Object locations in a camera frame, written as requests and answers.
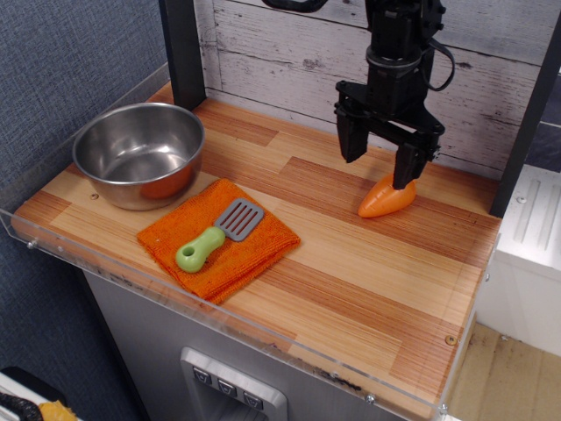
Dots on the silver metal pot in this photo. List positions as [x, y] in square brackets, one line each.
[142, 156]

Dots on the yellow object at corner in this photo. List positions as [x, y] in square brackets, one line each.
[56, 411]

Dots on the black right vertical post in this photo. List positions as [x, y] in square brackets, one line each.
[531, 118]

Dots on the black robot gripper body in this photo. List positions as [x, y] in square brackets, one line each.
[391, 103]

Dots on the white toy sink unit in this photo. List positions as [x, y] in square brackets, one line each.
[520, 292]

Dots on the clear acrylic edge guard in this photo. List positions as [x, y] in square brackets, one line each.
[380, 306]

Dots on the orange toy carrot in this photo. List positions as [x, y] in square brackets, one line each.
[384, 199]

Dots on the black vertical post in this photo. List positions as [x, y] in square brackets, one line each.
[531, 118]
[183, 52]

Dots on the grey toy fridge cabinet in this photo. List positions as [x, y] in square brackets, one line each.
[150, 337]

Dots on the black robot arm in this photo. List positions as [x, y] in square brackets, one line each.
[403, 31]

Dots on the green handled grey spatula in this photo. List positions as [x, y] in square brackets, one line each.
[236, 223]

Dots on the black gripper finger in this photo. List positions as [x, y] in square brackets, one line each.
[352, 135]
[410, 161]

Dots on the orange folded cloth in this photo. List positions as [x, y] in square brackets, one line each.
[231, 266]

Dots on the black left vertical post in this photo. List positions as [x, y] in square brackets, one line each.
[183, 52]

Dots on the white black device corner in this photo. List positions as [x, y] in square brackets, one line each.
[24, 395]

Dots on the silver dispenser button panel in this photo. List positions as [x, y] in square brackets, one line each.
[220, 392]

